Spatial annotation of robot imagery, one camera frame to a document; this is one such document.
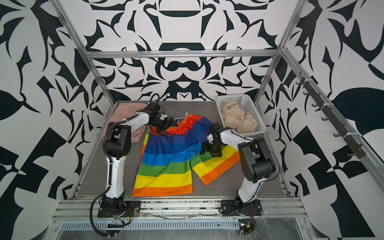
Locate pink shorts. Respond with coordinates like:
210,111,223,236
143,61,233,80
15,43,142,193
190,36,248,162
101,102,150,143

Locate beige shorts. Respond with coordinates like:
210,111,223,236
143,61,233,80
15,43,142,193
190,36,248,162
222,100,258,133

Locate rainbow coloured shorts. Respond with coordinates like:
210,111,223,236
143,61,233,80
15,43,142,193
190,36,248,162
132,114,240,198

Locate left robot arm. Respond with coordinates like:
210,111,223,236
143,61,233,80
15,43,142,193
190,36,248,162
101,103,178,213

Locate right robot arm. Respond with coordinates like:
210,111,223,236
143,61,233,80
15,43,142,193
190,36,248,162
201,123,277,205

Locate white plastic basket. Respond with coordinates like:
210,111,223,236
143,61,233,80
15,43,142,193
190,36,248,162
215,94,266,137

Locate small electronics board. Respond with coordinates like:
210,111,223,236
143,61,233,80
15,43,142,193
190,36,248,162
239,219,257,235

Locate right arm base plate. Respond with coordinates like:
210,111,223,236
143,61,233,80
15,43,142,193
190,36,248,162
219,199,263,216

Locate white slotted cable duct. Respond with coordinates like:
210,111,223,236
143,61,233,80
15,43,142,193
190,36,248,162
61,219,240,231

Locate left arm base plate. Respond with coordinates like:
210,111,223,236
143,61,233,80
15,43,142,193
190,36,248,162
97,201,142,218

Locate aluminium frame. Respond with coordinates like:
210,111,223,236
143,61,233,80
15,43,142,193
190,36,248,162
47,0,384,240

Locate black hook rail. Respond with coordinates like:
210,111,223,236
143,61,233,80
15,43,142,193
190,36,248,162
297,76,367,159

